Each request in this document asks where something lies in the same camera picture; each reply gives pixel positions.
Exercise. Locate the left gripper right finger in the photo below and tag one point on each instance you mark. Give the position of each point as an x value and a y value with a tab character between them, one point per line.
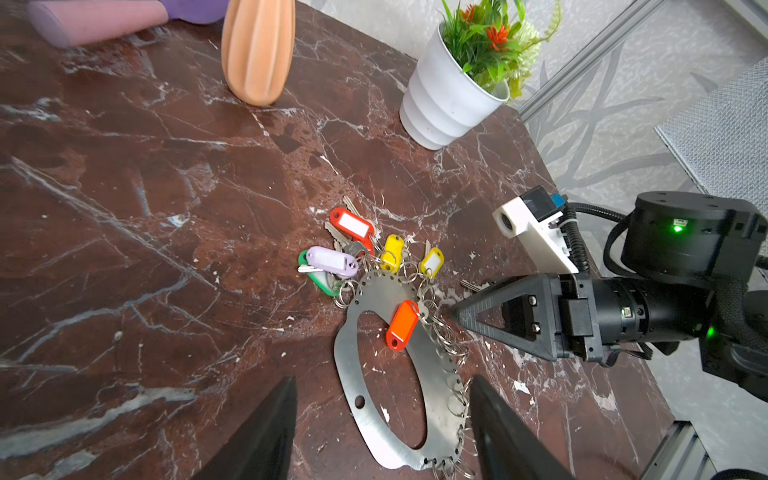
507	448

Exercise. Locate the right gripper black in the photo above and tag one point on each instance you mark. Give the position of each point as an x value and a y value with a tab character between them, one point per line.
546	315

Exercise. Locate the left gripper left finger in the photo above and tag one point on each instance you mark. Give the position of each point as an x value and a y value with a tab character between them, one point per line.
261	447

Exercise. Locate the orange red key tag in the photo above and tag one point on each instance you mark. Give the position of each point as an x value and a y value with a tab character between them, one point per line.
402	325

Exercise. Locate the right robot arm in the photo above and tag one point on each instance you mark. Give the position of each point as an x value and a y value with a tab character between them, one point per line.
676	268

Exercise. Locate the yellow key tag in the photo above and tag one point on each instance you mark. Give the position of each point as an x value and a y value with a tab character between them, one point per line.
432	263
392	254

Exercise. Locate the green key tag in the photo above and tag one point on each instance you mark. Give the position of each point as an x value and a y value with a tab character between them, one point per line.
325	282

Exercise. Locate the purple key tag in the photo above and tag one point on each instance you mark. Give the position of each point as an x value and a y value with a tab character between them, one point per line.
338	263

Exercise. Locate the white pot artificial plant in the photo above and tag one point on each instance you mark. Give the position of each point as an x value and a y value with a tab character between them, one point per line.
478	59

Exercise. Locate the orange ribbed vase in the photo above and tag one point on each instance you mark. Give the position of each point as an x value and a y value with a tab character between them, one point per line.
257	48

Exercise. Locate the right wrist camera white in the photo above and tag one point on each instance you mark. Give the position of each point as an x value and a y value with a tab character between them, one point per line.
533	219

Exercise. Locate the white wire mesh basket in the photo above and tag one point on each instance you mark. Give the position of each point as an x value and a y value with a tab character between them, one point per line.
721	141

